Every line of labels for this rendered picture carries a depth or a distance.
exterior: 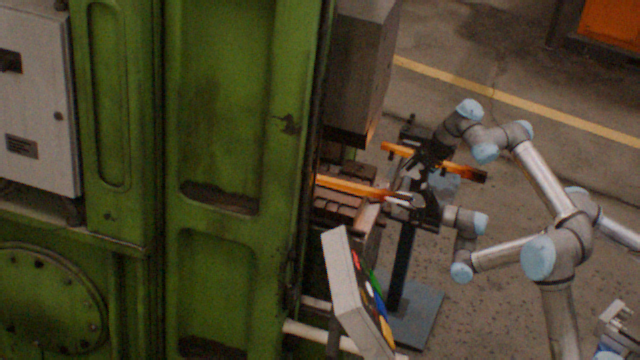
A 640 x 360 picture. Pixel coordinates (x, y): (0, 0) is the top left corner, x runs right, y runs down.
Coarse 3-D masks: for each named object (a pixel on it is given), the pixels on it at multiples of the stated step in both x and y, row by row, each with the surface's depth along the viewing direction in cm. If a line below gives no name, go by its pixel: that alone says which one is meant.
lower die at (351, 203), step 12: (348, 180) 331; (360, 180) 332; (324, 192) 324; (336, 192) 325; (348, 192) 324; (324, 204) 321; (336, 204) 321; (348, 204) 320; (360, 204) 323; (348, 216) 317
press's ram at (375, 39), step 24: (360, 0) 274; (384, 0) 276; (336, 24) 269; (360, 24) 267; (384, 24) 268; (336, 48) 274; (360, 48) 271; (384, 48) 280; (336, 72) 279; (360, 72) 276; (384, 72) 293; (336, 96) 284; (360, 96) 281; (384, 96) 307; (336, 120) 289; (360, 120) 286
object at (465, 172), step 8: (384, 144) 354; (392, 144) 355; (400, 152) 353; (408, 152) 352; (440, 168) 350; (448, 168) 348; (456, 168) 347; (464, 168) 347; (472, 168) 346; (464, 176) 348; (472, 176) 347; (480, 176) 346
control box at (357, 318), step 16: (336, 240) 276; (352, 240) 282; (336, 256) 271; (352, 256) 271; (336, 272) 267; (352, 272) 264; (368, 272) 286; (336, 288) 262; (352, 288) 259; (336, 304) 258; (352, 304) 255; (368, 304) 264; (352, 320) 257; (368, 320) 258; (352, 336) 261; (368, 336) 262; (384, 336) 267; (368, 352) 267; (384, 352) 268
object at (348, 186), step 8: (320, 176) 328; (328, 184) 326; (336, 184) 325; (344, 184) 325; (352, 184) 325; (360, 192) 324; (368, 192) 323; (376, 192) 322; (384, 192) 322; (392, 192) 322; (384, 200) 323; (408, 200) 319
